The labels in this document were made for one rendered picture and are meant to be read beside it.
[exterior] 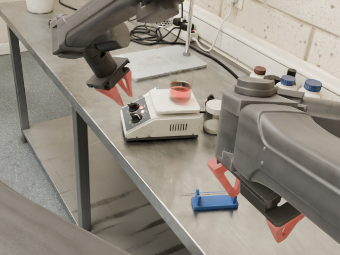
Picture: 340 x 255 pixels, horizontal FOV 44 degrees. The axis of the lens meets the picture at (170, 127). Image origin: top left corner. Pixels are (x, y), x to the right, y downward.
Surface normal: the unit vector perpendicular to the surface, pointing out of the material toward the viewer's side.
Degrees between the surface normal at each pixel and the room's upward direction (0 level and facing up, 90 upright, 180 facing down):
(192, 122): 90
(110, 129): 0
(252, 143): 84
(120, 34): 66
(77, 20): 79
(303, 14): 90
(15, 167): 0
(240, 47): 90
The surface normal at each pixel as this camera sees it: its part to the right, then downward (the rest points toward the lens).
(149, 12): -0.83, 0.07
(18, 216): 0.13, -0.97
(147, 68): 0.07, -0.84
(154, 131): 0.20, 0.54
